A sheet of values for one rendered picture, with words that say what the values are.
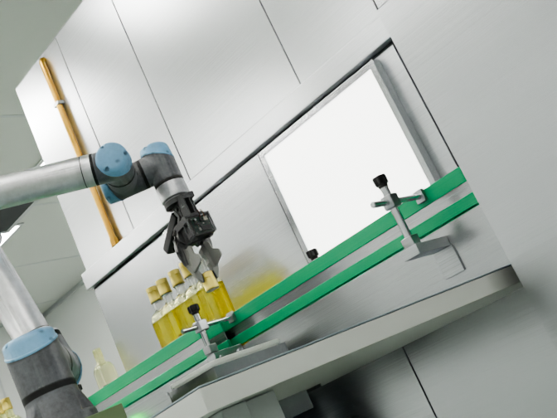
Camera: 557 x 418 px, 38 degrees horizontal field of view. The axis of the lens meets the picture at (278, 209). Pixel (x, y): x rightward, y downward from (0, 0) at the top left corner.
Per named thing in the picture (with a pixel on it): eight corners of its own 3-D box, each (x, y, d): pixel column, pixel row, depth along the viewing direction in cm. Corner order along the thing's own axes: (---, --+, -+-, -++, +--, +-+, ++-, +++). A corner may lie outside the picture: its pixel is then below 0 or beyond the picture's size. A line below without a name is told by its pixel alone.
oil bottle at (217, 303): (251, 345, 209) (219, 269, 214) (236, 350, 205) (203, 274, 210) (239, 352, 213) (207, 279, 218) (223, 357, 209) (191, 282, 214)
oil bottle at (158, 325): (202, 374, 224) (172, 303, 229) (186, 380, 220) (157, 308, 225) (191, 381, 228) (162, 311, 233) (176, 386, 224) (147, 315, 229)
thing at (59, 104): (122, 242, 262) (46, 55, 279) (114, 244, 260) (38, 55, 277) (117, 246, 264) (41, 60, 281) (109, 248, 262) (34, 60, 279)
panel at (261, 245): (446, 188, 180) (379, 59, 188) (439, 189, 178) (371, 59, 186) (213, 335, 237) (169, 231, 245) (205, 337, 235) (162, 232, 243)
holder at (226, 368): (315, 367, 184) (300, 336, 186) (228, 402, 164) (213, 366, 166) (268, 391, 195) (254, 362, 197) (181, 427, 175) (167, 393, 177)
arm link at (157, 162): (138, 159, 206) (168, 146, 208) (154, 197, 204) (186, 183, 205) (133, 148, 199) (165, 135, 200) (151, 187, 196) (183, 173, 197)
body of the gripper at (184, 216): (193, 238, 190) (172, 193, 193) (177, 254, 197) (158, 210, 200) (219, 231, 195) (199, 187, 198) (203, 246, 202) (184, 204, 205)
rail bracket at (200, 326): (247, 340, 200) (227, 294, 203) (196, 357, 188) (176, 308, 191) (240, 344, 202) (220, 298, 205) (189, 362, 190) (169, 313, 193)
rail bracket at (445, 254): (470, 268, 157) (418, 166, 162) (423, 283, 145) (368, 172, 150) (451, 278, 160) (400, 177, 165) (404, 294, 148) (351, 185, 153)
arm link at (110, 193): (90, 167, 194) (133, 149, 195) (99, 183, 204) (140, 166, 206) (103, 196, 192) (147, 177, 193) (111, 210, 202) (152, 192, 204)
